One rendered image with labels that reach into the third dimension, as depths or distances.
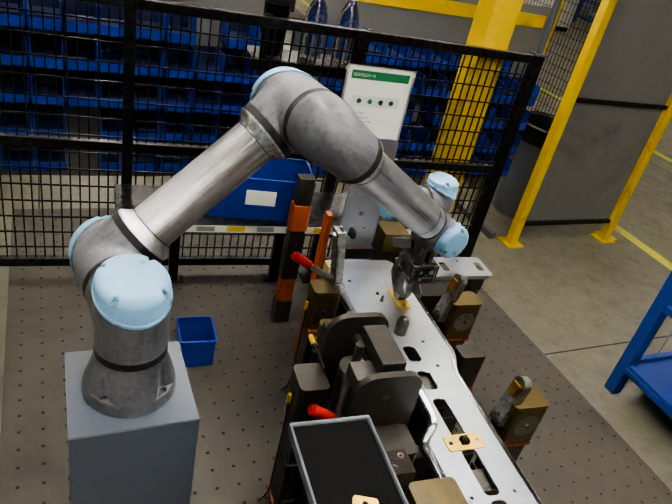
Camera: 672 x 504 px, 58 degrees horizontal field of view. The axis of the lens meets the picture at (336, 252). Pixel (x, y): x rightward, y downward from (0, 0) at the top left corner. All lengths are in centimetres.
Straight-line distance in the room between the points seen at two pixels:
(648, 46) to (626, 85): 25
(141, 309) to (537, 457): 121
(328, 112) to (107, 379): 55
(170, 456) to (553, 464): 107
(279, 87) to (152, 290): 40
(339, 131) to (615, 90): 347
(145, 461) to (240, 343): 77
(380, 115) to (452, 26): 188
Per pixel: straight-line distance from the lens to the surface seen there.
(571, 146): 431
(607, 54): 417
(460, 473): 125
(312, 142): 99
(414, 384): 112
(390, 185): 108
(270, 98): 106
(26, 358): 179
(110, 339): 99
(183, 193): 106
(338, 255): 144
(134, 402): 105
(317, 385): 119
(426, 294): 171
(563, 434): 192
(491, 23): 206
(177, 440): 110
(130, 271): 99
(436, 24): 371
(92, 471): 112
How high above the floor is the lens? 190
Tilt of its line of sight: 31 degrees down
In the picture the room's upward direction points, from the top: 13 degrees clockwise
